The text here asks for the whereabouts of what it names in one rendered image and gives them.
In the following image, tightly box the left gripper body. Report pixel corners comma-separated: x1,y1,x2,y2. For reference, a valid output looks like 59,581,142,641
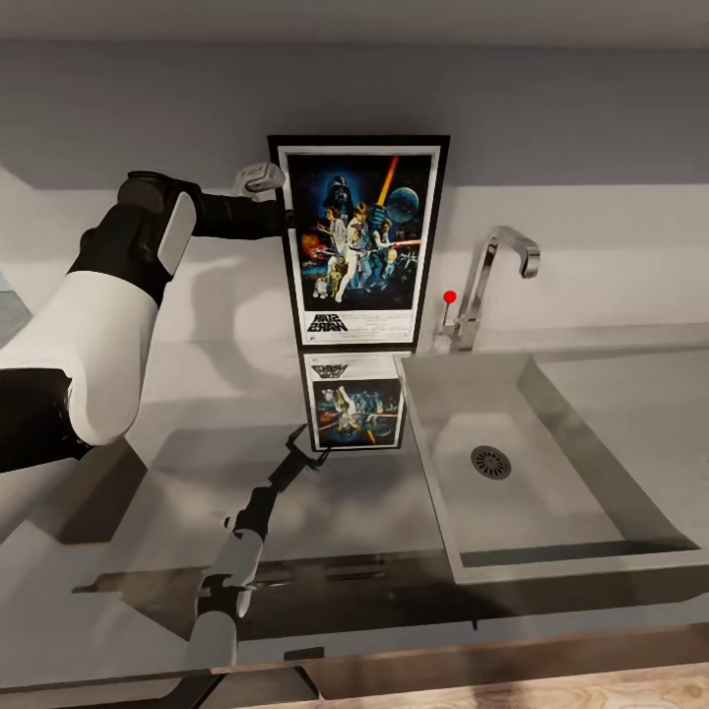
222,196,284,241

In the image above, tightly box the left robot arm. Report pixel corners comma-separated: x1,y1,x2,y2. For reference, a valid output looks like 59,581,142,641
0,161,317,545

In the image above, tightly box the poster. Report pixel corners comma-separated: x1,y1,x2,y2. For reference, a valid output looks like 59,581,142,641
268,135,450,350

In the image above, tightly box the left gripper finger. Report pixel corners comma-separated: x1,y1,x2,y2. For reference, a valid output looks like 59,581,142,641
282,209,317,234

